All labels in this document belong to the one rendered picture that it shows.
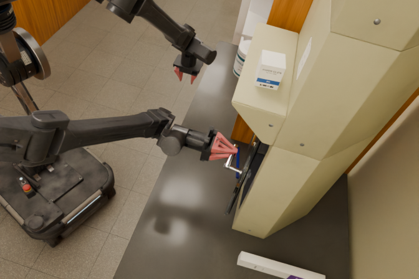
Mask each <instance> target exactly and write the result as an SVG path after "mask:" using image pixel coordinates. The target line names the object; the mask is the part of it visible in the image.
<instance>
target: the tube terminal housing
mask: <svg viewBox="0 0 419 279"><path fill-rule="evenodd" d="M330 11H331V0H313V2H312V4H311V7H310V9H309V12H308V14H307V17H306V19H305V21H304V24H303V26H302V29H301V31H300V33H299V39H298V44H297V52H296V59H295V64H294V72H293V77H292V85H291V92H290V97H289V105H288V110H287V118H286V120H285V122H284V124H283V126H282V128H281V130H280V132H279V134H278V136H277V138H276V140H275V142H274V144H273V145H269V148H268V151H267V153H266V155H265V157H264V159H263V161H262V163H261V165H260V167H259V169H258V171H257V173H256V175H255V177H254V184H253V186H252V188H251V190H250V192H249V194H248V192H247V194H246V196H245V198H244V201H243V203H242V204H241V207H240V208H239V205H240V202H241V196H242V193H243V188H244V183H243V185H242V187H241V192H240V195H239V199H238V204H237V208H236V213H235V216H234V221H233V226H232V229H234V230H238V231H240V232H244V233H246V234H249V235H253V236H255V237H259V238H262V239H265V238H266V237H268V236H270V235H272V234H273V233H275V232H277V231H278V230H281V229H282V228H284V227H286V226H287V225H289V224H291V223H293V222H295V221H296V220H298V219H300V218H301V217H304V216H305V215H307V214H308V213H309V212H310V211H311V209H312V208H313V207H314V206H315V205H316V204H317V203H318V202H319V201H320V199H321V198H322V197H323V196H324V194H325V193H326V192H327V191H328V190H329V189H330V188H331V187H332V186H333V184H334V183H335V182H336V181H337V180H338V178H339V177H341V175H342V174H343V173H344V172H345V171H346V169H347V168H348V167H349V166H350V165H351V164H352V163H353V162H354V161H355V159H356V158H357V157H358V156H359V154H360V153H361V152H362V151H363V150H364V149H365V148H366V147H367V146H368V144H369V143H370V142H371V141H372V140H373V139H374V138H375V137H376V135H377V134H378V133H379V132H380V130H381V129H382V128H383V127H384V126H385V125H386V124H387V123H388V121H389V120H390V119H391V118H392V117H393V115H394V114H396V112H397V111H398V110H399V109H400V108H401V107H402V105H403V104H404V103H405V102H406V101H407V100H408V99H409V98H410V96H411V95H412V94H413V93H414V92H415V90H416V89H417V88H418V87H419V45H418V46H415V47H412V48H409V49H406V50H403V51H400V50H396V49H391V48H389V47H385V46H382V45H378V44H374V43H371V42H367V41H364V40H360V39H356V38H353V37H349V36H346V35H342V34H338V33H335V32H331V31H330ZM311 36H312V42H311V52H310V54H309V56H308V58H307V60H306V62H305V64H304V66H303V68H302V70H301V73H300V75H299V77H298V79H297V81H296V77H297V69H298V65H299V62H300V60H301V58H302V55H303V53H304V51H305V49H306V47H307V45H308V42H309V40H310V38H311ZM247 195H248V196H247Z"/></svg>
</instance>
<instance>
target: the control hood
mask: <svg viewBox="0 0 419 279"><path fill-rule="evenodd" d="M298 39H299V34H298V33H296V32H293V31H288V30H285V29H281V28H278V27H274V26H270V25H267V24H263V23H260V22H258V23H257V25H256V28H255V31H254V34H253V38H252V40H251V43H250V46H249V49H248V53H247V56H246V59H245V61H244V65H243V68H242V71H241V74H240V77H239V80H238V84H237V86H236V89H235V92H234V95H233V99H232V101H231V103H232V106H234V108H235V109H236V111H237V112H238V113H239V114H240V115H241V117H242V118H243V120H244V121H245V122H246V123H247V124H248V126H249V127H250V128H251V129H252V131H253V132H254V133H255V135H256V136H257V137H258V138H259V139H260V141H261V142H262V143H265V144H268V145H273V144H274V142H275V140H276V138H277V136H278V134H279V132H280V130H281V128H282V126H283V124H284V122H285V120H286V118H287V110H288V105H289V97H290V92H291V85H292V77H293V72H294V64H295V59H296V52H297V44H298ZM262 50H268V51H272V52H278V53H281V54H285V55H286V70H285V72H284V75H283V77H282V80H281V82H280V84H279V87H278V89H277V90H273V89H269V88H263V87H257V86H254V81H255V71H256V67H257V65H258V61H259V58H260V55H261V52H262Z"/></svg>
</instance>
